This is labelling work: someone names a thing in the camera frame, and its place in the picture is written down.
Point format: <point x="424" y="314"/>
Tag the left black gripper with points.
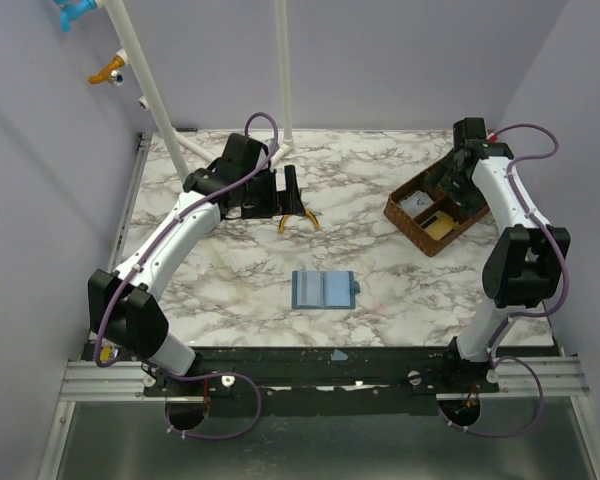
<point x="285" y="202"/>

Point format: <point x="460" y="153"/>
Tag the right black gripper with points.
<point x="450" y="181"/>

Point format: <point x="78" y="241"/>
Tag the gold striped credit card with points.
<point x="433" y="222"/>

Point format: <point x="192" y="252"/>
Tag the gold VIP credit card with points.
<point x="439" y="233"/>

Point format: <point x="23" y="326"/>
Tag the blue card holder wallet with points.
<point x="323" y="290"/>

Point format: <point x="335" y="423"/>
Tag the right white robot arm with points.
<point x="527" y="265"/>

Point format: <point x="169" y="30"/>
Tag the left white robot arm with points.
<point x="124" y="302"/>

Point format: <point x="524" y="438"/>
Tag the white packets in basket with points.
<point x="416" y="203"/>

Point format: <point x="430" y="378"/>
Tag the brown woven basket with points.
<point x="431" y="211"/>

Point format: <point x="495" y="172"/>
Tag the orange brass tap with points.
<point x="112" y="72"/>

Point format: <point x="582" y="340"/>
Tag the white PVC pipe frame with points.
<point x="208" y="62"/>

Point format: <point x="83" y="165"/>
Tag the aluminium extrusion rail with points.
<point x="126" y="381"/>

